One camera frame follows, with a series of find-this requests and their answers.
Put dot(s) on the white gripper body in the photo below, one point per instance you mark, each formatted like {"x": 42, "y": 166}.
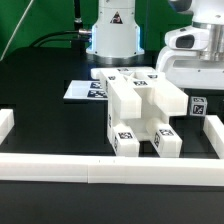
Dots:
{"x": 193, "y": 57}

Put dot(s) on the white chair back frame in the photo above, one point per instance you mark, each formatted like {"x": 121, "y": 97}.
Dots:
{"x": 140, "y": 92}

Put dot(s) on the white chair seat block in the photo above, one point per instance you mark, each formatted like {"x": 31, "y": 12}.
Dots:
{"x": 140, "y": 125}

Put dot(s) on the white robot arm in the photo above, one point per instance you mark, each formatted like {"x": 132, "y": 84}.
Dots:
{"x": 115, "y": 37}

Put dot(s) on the white tagged cube right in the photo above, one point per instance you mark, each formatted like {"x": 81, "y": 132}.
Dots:
{"x": 198, "y": 106}

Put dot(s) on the white marker base sheet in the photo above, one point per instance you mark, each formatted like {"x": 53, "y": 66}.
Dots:
{"x": 85, "y": 90}

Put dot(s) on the black pole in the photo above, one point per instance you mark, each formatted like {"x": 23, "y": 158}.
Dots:
{"x": 77, "y": 15}

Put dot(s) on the white U-shaped fence frame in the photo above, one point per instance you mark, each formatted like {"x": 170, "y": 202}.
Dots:
{"x": 111, "y": 169}

